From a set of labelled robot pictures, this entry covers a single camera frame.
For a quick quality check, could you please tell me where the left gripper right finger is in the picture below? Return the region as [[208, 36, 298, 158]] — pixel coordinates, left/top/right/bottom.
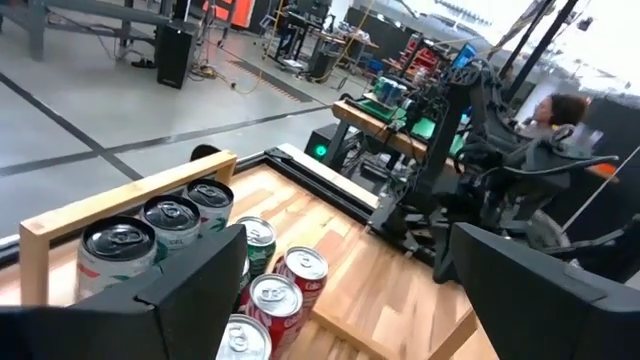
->
[[449, 222, 640, 360]]

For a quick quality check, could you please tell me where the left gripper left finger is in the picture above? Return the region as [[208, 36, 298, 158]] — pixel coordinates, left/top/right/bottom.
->
[[0, 223, 249, 360]]

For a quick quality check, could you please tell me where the green soda can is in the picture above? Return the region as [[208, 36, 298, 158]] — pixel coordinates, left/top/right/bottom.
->
[[238, 257, 252, 296], [235, 215, 278, 279]]

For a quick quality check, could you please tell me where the wooden shelf rack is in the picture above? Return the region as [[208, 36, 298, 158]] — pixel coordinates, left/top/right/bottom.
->
[[18, 149, 480, 360]]

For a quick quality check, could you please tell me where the black partition panel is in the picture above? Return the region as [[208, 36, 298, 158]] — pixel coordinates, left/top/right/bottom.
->
[[539, 94, 640, 241]]

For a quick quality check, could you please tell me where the person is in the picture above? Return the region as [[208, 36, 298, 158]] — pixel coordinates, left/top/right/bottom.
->
[[517, 92, 601, 146]]

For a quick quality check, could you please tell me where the green table mat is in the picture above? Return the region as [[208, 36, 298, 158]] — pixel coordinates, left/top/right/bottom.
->
[[357, 97, 466, 156]]

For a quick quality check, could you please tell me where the black box green light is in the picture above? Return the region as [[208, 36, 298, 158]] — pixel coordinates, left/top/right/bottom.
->
[[303, 123, 346, 164]]

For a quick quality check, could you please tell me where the wooden side table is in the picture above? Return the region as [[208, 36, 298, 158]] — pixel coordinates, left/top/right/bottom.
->
[[330, 98, 459, 174]]

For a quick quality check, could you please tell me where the black computer tower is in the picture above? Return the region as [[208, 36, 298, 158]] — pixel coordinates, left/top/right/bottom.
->
[[156, 23, 199, 91]]

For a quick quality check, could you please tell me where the blue laptop screen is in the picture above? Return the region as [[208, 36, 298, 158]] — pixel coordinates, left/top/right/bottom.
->
[[452, 42, 479, 69]]

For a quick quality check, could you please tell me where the teal can pack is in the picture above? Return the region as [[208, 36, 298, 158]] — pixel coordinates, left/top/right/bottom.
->
[[372, 74, 409, 106]]

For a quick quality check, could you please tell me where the blue-top workbench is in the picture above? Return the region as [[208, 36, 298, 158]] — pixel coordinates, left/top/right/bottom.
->
[[0, 0, 174, 64]]

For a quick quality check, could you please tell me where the red curtain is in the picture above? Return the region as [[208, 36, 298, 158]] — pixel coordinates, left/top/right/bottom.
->
[[202, 0, 257, 30]]

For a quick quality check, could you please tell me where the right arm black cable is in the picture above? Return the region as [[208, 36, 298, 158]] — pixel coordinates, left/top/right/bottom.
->
[[452, 142, 621, 189]]

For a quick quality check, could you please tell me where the black table frame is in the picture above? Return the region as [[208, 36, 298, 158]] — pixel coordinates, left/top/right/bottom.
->
[[0, 143, 384, 266]]

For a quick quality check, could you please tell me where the black camera stand pole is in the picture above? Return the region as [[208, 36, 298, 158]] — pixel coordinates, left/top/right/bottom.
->
[[499, 0, 581, 101]]

